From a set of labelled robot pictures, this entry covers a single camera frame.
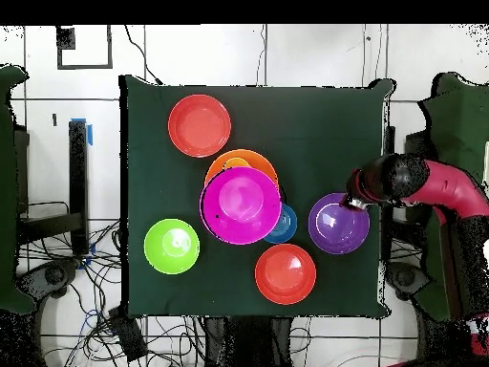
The purple plastic bowl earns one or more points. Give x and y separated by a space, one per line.
336 229

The red plastic bowl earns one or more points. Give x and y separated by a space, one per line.
199 126
286 273

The orange plastic bowl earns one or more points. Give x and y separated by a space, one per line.
259 160

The pink plastic bowl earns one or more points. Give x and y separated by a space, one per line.
240 206

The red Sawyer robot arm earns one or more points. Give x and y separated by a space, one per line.
450 187

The black computer tower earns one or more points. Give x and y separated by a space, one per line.
418 143

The blue plastic bowl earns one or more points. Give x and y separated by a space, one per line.
286 227

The black rounded floor machine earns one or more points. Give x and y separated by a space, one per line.
53 275
403 277

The neighbouring green cloth table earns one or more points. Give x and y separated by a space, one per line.
458 114
7 191

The green plastic bowl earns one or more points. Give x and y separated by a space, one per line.
172 246

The dark green table cloth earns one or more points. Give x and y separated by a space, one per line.
164 153

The black power adapter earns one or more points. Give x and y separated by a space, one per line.
128 332

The blue tape strip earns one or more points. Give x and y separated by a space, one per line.
90 133

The black metal stand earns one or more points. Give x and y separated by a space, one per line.
78 172

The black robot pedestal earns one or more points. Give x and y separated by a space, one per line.
248 340

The black square floor frame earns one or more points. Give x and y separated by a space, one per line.
84 67

